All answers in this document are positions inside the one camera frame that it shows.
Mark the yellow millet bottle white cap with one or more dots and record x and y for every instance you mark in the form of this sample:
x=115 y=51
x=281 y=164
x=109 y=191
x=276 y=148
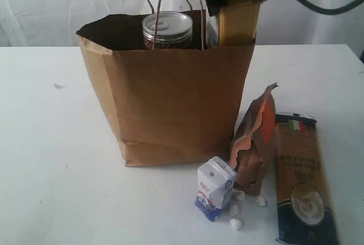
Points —
x=237 y=23

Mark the clear can with pull-tab lid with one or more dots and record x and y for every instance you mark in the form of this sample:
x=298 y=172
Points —
x=174 y=30

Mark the white blue milk carton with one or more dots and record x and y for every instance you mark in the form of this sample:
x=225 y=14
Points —
x=215 y=181

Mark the white candy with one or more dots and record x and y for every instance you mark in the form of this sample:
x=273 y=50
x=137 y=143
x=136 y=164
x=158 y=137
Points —
x=260 y=200
x=236 y=224
x=234 y=210
x=239 y=195

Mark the brown paper shopping bag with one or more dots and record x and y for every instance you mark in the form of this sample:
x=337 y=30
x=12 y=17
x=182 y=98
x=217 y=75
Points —
x=165 y=106

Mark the brown orange snack pouch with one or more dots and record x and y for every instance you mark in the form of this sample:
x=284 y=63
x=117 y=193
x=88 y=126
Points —
x=253 y=144

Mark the spaghetti package dark blue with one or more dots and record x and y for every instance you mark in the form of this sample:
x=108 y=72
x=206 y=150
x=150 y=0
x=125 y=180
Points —
x=304 y=203

